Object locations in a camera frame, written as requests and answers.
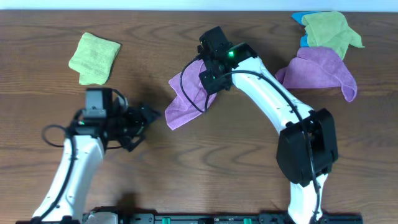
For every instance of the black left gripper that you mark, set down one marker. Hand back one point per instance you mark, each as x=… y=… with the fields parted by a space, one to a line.
x=137 y=125

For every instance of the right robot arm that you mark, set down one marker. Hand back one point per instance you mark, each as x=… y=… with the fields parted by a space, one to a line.
x=307 y=147

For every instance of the purple cloth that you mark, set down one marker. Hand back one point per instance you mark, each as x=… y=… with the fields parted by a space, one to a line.
x=181 y=111
x=315 y=68

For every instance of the folded green cloth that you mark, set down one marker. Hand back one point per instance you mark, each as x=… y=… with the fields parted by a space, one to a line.
x=93 y=59

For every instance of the crumpled green cloth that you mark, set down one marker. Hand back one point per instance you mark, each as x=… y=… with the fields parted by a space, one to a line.
x=330 y=29

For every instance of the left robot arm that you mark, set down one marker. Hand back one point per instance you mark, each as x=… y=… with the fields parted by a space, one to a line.
x=84 y=147

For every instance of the blue cloth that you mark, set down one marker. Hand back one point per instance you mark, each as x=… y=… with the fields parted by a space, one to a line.
x=297 y=16

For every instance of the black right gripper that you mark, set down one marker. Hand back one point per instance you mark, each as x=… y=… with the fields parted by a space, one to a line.
x=204 y=76

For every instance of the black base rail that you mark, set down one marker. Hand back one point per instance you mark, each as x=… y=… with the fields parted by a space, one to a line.
x=140 y=216

